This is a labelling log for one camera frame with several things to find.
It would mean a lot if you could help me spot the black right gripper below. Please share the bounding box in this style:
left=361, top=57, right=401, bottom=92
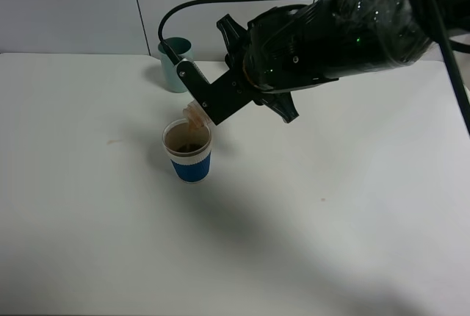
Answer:
left=216, top=14, right=299, bottom=123

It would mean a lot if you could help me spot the clear plastic drink bottle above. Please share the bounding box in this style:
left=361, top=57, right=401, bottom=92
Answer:
left=183, top=100, right=212, bottom=130

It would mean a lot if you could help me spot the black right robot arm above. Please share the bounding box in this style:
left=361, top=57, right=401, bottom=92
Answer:
left=207, top=0, right=469, bottom=123

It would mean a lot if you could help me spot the teal plastic cup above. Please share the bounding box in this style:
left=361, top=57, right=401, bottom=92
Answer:
left=158, top=37, right=194, bottom=93

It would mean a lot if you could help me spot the blue sleeved paper cup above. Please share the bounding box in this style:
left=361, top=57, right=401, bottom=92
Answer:
left=162, top=118, right=212, bottom=183

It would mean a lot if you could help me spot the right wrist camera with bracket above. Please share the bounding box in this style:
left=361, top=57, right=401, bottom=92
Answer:
left=176, top=59, right=253, bottom=125

